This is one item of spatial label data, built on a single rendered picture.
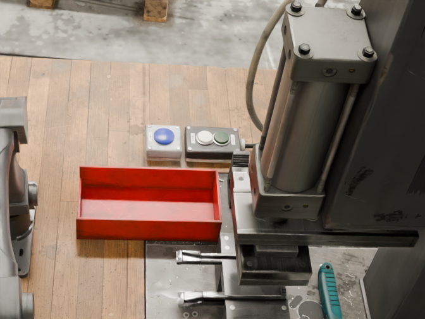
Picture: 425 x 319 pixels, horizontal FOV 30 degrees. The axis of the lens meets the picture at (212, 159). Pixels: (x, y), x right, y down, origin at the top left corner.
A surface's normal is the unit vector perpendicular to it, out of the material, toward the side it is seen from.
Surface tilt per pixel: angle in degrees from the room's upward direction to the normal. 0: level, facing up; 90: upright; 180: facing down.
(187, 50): 0
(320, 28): 0
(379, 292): 90
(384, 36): 90
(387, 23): 90
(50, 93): 0
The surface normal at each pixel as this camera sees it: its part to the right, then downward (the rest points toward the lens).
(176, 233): 0.06, 0.76
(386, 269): -0.99, -0.04
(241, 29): 0.11, -0.65
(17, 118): 0.18, -0.20
